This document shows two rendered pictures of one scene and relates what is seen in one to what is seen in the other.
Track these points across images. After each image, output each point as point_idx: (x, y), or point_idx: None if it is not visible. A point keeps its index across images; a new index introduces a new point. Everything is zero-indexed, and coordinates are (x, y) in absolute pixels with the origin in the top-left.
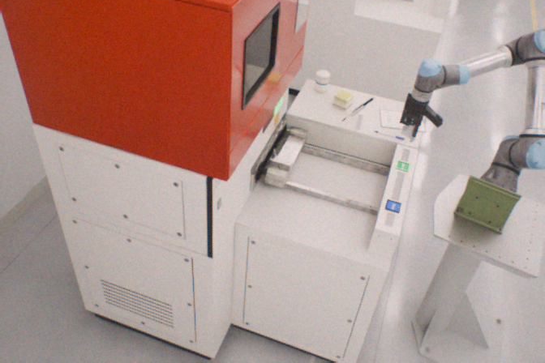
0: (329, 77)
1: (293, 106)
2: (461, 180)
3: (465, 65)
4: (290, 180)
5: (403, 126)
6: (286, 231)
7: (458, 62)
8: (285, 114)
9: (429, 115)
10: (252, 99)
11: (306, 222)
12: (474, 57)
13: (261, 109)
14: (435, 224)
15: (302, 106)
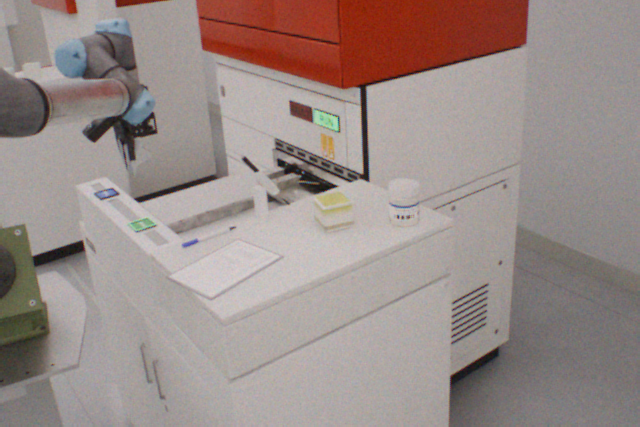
0: (391, 192)
1: (373, 186)
2: (66, 355)
3: (69, 43)
4: (271, 208)
5: (150, 152)
6: (205, 187)
7: (103, 82)
8: (355, 173)
9: None
10: None
11: (200, 199)
12: (78, 81)
13: (238, 28)
14: (61, 279)
15: (366, 193)
